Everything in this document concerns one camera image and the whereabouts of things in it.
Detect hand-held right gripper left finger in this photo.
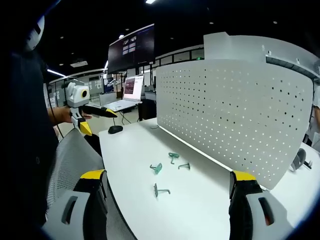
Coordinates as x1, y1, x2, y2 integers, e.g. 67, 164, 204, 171
41, 169, 109, 240

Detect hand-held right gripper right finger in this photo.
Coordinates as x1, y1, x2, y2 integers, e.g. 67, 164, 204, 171
228, 170, 296, 240

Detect white perforated mounting plate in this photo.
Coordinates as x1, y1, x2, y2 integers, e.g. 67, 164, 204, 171
155, 58, 315, 191

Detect person's left hand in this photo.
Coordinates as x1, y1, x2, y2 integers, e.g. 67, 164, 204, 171
56, 105, 94, 124

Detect black computer mouse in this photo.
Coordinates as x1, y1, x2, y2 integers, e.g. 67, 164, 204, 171
107, 125, 124, 135

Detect grey mesh chair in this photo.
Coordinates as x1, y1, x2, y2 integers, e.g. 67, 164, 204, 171
46, 127, 137, 240

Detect white open laptop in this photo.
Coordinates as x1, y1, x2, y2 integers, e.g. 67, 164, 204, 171
103, 74, 145, 113

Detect large black monitor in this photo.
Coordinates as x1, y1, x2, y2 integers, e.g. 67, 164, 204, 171
107, 23, 156, 75

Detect grey headphones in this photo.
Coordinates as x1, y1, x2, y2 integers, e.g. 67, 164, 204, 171
289, 147, 313, 174

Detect white worn chest device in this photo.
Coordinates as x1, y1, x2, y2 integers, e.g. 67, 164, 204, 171
25, 14, 46, 52

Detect white desk partition panel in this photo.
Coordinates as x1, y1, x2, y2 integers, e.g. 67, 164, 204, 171
203, 31, 320, 85

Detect black cable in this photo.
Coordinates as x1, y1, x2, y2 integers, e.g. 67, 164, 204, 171
52, 124, 64, 140

